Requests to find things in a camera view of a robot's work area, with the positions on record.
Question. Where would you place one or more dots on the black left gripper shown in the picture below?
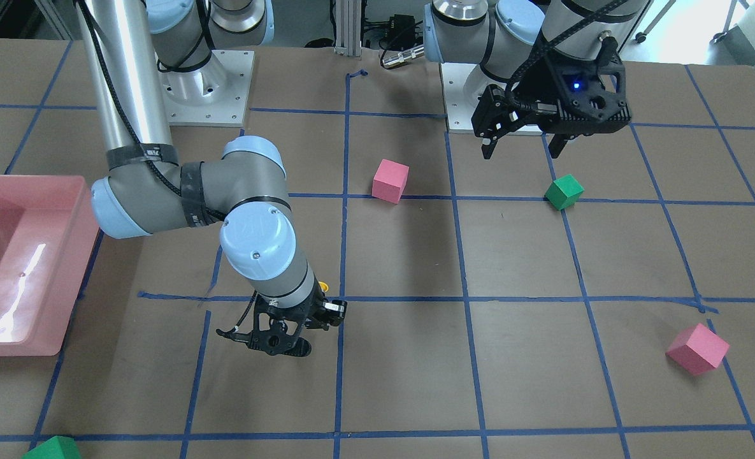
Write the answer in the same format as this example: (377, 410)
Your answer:
(538, 88)

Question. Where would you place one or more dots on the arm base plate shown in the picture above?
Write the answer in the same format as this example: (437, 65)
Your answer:
(214, 95)
(462, 85)

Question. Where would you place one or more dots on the green cube near base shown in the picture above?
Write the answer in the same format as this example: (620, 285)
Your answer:
(564, 192)

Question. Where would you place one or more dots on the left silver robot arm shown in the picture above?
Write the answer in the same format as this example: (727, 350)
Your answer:
(500, 37)

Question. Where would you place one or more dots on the pink plastic bin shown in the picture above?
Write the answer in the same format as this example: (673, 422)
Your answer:
(47, 232)

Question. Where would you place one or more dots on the green cube near bin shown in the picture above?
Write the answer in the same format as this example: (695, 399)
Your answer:
(57, 447)

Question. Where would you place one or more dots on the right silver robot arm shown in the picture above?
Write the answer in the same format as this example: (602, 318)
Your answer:
(144, 53)

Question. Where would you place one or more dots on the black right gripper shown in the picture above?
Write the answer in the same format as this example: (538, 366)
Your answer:
(330, 308)

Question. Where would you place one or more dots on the pink cube near centre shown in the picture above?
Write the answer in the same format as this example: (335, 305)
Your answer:
(389, 181)

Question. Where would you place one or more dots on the pink cube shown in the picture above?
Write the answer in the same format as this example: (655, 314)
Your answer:
(698, 349)
(389, 181)

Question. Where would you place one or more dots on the pink cube far side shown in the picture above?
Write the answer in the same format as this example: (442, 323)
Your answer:
(698, 349)

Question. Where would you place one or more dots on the aluminium frame post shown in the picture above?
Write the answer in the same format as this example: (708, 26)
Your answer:
(348, 27)

